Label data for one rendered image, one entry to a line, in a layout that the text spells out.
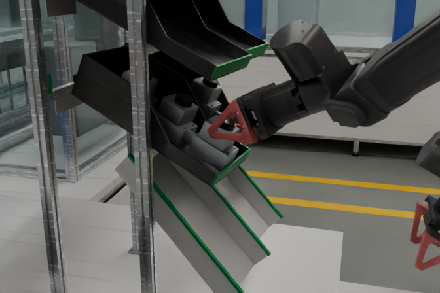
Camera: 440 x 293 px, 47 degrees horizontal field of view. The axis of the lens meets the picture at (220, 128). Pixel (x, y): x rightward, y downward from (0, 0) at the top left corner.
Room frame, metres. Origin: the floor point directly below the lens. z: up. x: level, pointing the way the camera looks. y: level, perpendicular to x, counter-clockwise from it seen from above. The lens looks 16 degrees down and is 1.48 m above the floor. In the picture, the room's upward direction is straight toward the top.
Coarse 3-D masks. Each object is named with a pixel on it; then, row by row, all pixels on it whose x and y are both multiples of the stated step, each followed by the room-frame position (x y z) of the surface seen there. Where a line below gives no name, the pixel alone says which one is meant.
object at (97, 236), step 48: (0, 192) 1.42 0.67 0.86; (0, 240) 1.13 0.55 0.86; (96, 240) 1.13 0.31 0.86; (288, 240) 1.13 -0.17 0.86; (336, 240) 1.13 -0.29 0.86; (0, 288) 0.92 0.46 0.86; (48, 288) 0.92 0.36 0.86; (96, 288) 0.92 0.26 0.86; (192, 288) 0.92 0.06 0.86; (288, 288) 0.92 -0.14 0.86; (336, 288) 0.92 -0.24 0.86
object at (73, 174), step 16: (64, 16) 1.51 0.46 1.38; (64, 32) 1.51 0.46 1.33; (64, 48) 1.50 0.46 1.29; (64, 64) 1.49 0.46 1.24; (64, 80) 1.49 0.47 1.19; (64, 112) 1.50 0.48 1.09; (64, 128) 1.50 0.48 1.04; (64, 144) 1.50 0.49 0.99; (96, 160) 1.63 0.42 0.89; (16, 176) 1.55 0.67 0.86; (32, 176) 1.53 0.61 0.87; (64, 176) 1.50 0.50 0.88; (80, 176) 1.53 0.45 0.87
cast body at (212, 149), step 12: (228, 120) 0.74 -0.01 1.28; (192, 132) 0.76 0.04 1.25; (204, 132) 0.73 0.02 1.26; (192, 144) 0.74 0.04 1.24; (204, 144) 0.73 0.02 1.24; (216, 144) 0.72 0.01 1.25; (228, 144) 0.72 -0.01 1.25; (204, 156) 0.73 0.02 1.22; (216, 156) 0.72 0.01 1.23; (228, 156) 0.71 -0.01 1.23; (216, 168) 0.72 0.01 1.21
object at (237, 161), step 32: (96, 64) 0.78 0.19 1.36; (128, 64) 0.91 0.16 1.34; (160, 64) 0.88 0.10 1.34; (96, 96) 0.78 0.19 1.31; (128, 96) 0.75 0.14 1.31; (160, 96) 0.88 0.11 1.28; (192, 96) 0.85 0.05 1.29; (128, 128) 0.76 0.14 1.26; (160, 128) 0.73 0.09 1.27; (192, 160) 0.71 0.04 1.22
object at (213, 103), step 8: (200, 80) 0.93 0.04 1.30; (208, 80) 0.92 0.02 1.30; (216, 80) 0.93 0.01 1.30; (192, 88) 0.92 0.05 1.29; (200, 88) 0.92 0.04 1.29; (208, 88) 0.91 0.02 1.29; (216, 88) 0.92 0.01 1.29; (200, 96) 0.92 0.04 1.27; (208, 96) 0.91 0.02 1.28; (216, 96) 0.93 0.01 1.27; (200, 104) 0.92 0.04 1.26; (208, 104) 0.92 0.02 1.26; (216, 104) 0.93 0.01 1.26; (208, 112) 0.91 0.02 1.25
